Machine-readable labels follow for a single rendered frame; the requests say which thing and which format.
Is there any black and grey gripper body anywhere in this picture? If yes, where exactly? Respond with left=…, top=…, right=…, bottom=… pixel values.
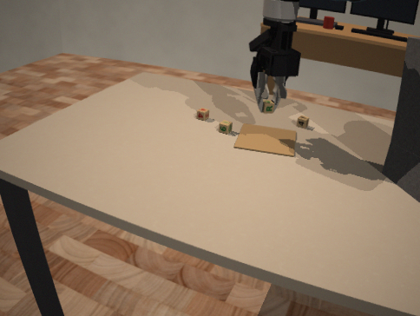
left=256, top=18, right=301, bottom=76

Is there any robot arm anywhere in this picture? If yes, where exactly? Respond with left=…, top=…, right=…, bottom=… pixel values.
left=249, top=0, right=366, bottom=52

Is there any tan mat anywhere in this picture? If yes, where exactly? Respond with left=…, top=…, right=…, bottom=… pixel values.
left=234, top=123, right=296, bottom=157

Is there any tan letter block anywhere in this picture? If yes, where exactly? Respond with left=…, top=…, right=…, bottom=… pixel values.
left=297, top=115, right=309, bottom=128
left=263, top=100, right=274, bottom=114
left=219, top=120, right=233, bottom=135
left=197, top=108, right=209, bottom=121

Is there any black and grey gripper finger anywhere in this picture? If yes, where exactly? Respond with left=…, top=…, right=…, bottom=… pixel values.
left=271, top=76, right=289, bottom=112
left=250, top=56, right=269, bottom=113

